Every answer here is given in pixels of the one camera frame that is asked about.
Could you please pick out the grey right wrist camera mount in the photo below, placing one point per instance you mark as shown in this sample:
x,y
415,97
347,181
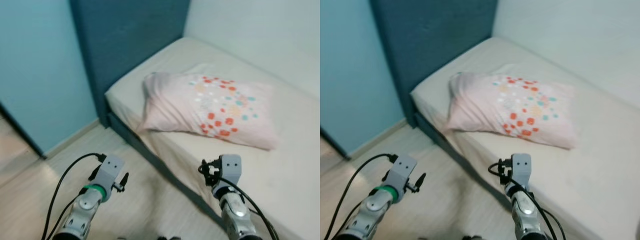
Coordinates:
x,y
521,167
231,167

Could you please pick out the pink floral pillow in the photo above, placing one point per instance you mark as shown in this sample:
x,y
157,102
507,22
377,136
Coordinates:
x,y
200,107
510,107

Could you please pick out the mattress with beige sheet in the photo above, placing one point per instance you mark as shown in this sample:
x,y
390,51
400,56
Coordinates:
x,y
590,175
280,175

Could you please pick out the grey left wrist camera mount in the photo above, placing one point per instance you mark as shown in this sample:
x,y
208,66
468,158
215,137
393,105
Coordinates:
x,y
110,170
402,170

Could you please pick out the black door frame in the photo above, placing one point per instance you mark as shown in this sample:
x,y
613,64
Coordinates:
x,y
22,131
332,142

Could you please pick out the blue-grey upholstered headboard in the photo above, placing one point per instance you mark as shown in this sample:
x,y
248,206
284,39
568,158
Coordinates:
x,y
130,45
435,45

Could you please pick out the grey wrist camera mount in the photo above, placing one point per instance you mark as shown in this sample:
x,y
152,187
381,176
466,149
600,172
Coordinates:
x,y
110,170
402,170
231,167
521,167

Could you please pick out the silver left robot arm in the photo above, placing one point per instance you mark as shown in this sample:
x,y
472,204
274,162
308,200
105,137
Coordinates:
x,y
85,210
372,212

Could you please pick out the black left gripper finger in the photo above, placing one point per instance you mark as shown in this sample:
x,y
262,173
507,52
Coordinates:
x,y
125,180
421,179

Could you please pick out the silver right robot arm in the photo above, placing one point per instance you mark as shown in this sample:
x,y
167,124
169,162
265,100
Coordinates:
x,y
237,215
525,215

